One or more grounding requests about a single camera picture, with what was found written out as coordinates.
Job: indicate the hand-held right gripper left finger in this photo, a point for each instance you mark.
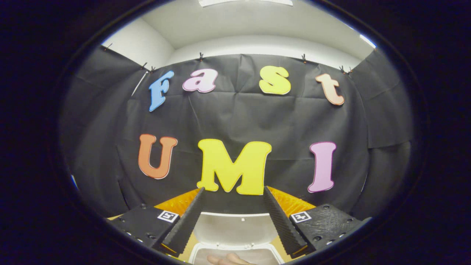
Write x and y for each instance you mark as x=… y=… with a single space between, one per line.
x=186 y=224

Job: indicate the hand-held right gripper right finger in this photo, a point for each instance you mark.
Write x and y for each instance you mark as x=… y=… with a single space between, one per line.
x=285 y=224

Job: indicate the white desktop garbage bin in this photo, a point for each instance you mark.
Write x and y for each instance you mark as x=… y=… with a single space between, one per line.
x=235 y=230

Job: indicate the wooden desktop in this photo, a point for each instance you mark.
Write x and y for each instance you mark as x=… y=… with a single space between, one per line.
x=187 y=254

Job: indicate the black backdrop cloth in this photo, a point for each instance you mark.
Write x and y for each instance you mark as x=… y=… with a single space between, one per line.
x=239 y=117

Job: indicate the ceiling light panel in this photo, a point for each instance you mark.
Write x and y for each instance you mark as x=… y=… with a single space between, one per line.
x=243 y=2

